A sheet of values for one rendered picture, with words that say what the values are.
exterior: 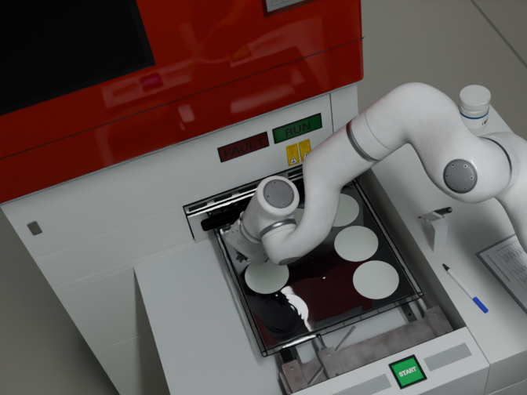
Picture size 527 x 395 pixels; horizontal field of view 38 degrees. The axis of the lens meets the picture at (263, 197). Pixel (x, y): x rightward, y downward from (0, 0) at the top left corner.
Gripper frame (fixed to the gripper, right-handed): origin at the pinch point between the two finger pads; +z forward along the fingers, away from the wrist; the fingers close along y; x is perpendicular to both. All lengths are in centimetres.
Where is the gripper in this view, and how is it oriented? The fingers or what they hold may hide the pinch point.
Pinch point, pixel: (243, 253)
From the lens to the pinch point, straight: 173.0
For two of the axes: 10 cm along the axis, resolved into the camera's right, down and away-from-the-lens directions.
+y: 8.1, 5.8, -0.6
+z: -2.3, 4.2, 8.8
